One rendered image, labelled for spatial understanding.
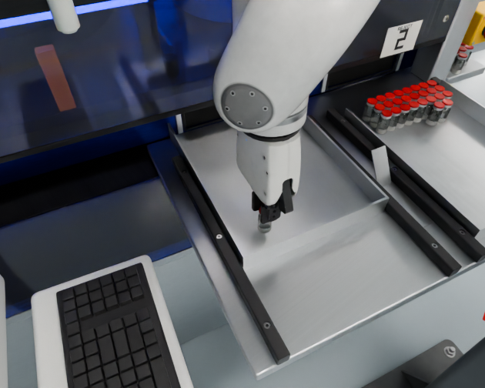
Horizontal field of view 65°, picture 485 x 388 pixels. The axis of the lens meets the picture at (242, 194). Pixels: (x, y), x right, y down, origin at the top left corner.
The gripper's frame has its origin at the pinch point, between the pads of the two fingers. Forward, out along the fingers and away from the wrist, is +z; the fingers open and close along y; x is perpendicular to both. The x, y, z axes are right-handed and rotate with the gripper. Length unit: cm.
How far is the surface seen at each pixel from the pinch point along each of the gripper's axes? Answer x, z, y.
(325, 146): 19.1, 4.5, -11.6
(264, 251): -3.1, 3.1, 5.5
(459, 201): 32.6, 6.0, 9.2
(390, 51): 38.6, -6.4, -20.3
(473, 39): 62, -4, -20
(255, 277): -5.3, 6.1, 7.2
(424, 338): 63, 94, 9
